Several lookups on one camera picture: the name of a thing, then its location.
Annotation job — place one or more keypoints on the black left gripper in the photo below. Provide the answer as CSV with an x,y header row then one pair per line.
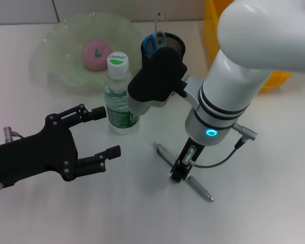
x,y
38,152

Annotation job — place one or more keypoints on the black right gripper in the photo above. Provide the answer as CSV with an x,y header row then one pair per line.
x,y
190,155

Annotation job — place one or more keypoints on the grey white pen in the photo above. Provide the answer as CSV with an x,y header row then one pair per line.
x,y
200,189

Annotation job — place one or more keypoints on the clear water bottle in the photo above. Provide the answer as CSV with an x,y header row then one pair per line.
x,y
117,86

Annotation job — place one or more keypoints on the blue scissors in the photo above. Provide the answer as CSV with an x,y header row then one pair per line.
x,y
150,45

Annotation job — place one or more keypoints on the clear plastic ruler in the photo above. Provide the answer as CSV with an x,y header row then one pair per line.
x,y
157,23

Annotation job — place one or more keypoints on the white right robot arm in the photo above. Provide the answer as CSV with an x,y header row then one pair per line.
x,y
244,63

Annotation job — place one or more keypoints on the green glass fruit plate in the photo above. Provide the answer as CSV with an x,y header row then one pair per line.
x,y
66,50

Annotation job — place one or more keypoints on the black mesh pen holder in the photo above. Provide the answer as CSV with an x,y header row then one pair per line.
x,y
174,43

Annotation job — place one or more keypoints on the yellow plastic bin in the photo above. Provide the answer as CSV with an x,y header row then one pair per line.
x,y
209,30

